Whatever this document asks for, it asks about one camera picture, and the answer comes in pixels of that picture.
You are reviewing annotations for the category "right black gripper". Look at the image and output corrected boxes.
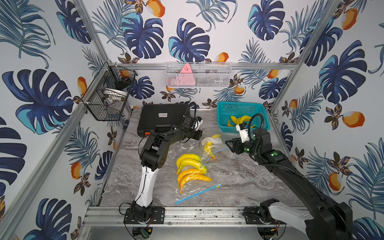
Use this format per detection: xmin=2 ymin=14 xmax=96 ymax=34
xmin=225 ymin=135 xmax=261 ymax=158

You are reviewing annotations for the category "clear zip-top bag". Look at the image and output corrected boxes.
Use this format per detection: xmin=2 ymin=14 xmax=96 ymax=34
xmin=201 ymin=134 xmax=236 ymax=167
xmin=154 ymin=137 xmax=223 ymax=205

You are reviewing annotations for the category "yellow banana bunch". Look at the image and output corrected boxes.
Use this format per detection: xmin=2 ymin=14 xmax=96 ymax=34
xmin=177 ymin=154 xmax=212 ymax=194
xmin=203 ymin=134 xmax=222 ymax=160

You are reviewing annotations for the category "single yellow banana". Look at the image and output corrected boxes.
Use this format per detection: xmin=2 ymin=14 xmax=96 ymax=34
xmin=227 ymin=115 xmax=251 ymax=127

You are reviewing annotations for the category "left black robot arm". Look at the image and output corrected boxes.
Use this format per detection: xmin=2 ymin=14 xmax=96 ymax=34
xmin=132 ymin=102 xmax=203 ymax=210

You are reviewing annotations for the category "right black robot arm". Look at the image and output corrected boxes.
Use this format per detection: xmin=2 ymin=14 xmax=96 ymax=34
xmin=226 ymin=114 xmax=353 ymax=240

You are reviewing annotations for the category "black plastic tool case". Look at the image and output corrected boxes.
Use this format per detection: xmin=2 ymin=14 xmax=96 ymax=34
xmin=137 ymin=104 xmax=189 ymax=138

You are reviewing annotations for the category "teal plastic basket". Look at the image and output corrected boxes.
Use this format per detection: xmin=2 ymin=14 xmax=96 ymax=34
xmin=216 ymin=101 xmax=271 ymax=134

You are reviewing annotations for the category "pink triangular item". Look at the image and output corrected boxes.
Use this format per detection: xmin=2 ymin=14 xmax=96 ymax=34
xmin=176 ymin=63 xmax=196 ymax=87

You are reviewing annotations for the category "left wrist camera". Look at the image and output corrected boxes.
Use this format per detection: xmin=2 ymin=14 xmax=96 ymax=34
xmin=194 ymin=117 xmax=203 ymax=131

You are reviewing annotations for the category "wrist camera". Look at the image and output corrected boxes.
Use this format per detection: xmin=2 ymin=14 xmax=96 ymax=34
xmin=236 ymin=123 xmax=250 ymax=143
xmin=194 ymin=117 xmax=203 ymax=131

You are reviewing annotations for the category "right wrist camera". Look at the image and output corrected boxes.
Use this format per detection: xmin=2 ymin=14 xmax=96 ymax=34
xmin=236 ymin=123 xmax=250 ymax=143

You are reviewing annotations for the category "white wire wall basket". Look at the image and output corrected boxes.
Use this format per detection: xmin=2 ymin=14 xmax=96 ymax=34
xmin=165 ymin=62 xmax=232 ymax=89

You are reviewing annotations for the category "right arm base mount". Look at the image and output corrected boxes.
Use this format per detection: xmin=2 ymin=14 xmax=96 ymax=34
xmin=242 ymin=199 xmax=280 ymax=225

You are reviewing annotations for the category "black wire basket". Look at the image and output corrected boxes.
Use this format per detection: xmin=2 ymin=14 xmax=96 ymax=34
xmin=81 ymin=62 xmax=138 ymax=122

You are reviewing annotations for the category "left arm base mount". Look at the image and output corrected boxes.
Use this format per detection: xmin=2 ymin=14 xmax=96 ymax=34
xmin=124 ymin=205 xmax=166 ymax=225

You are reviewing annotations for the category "aluminium front rail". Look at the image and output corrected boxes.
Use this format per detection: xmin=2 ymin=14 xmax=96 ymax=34
xmin=83 ymin=207 xmax=289 ymax=227

